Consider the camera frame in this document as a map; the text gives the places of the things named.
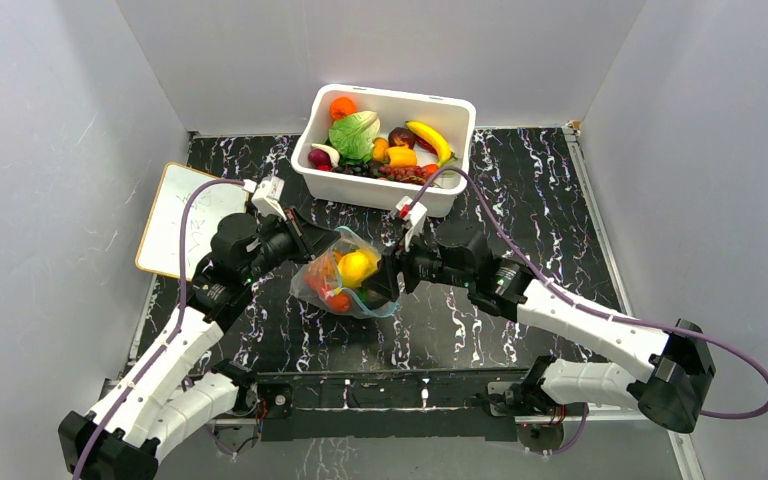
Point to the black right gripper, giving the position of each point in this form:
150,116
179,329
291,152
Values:
384,280

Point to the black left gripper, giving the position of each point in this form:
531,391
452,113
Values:
309,240

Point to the toy yellow pear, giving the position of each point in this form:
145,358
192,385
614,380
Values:
356,266

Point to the clear zip top bag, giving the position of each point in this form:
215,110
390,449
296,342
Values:
366,303

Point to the toy red tomato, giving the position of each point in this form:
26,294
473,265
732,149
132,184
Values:
323,278

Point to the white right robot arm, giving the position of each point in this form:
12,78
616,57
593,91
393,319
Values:
664,376

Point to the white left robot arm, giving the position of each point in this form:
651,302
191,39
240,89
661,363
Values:
165,364

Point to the white plastic food bin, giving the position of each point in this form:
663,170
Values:
355,181

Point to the toy purple onion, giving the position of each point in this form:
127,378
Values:
323,157

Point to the toy green cabbage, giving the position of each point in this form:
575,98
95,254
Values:
354,136

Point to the toy red grapes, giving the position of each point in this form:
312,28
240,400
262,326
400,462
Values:
409,175

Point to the toy yellow pepper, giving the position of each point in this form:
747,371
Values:
401,157

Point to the toy yellow banana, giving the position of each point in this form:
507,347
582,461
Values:
434,139

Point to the toy red chili pepper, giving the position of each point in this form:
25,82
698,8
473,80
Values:
425,145

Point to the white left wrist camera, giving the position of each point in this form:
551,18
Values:
266,198

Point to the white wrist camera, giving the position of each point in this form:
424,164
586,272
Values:
413,215
266,198

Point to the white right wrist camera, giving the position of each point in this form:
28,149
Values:
413,215

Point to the white board wooden frame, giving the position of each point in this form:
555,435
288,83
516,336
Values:
171,234

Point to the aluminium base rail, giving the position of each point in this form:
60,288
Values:
384,404

